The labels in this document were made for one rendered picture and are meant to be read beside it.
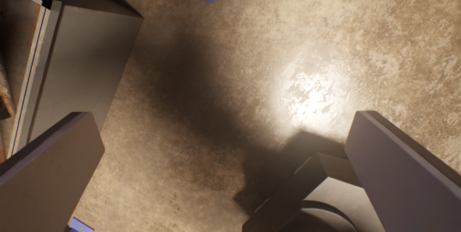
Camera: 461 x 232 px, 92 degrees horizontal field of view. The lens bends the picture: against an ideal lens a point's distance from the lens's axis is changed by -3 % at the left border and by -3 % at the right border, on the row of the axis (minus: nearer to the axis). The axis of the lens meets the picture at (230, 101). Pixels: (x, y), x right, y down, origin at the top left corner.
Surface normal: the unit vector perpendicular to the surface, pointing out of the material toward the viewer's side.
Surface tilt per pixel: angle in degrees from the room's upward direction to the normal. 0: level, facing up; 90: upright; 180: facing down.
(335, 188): 0
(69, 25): 90
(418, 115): 0
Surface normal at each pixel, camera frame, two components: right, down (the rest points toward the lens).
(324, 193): -0.15, 0.26
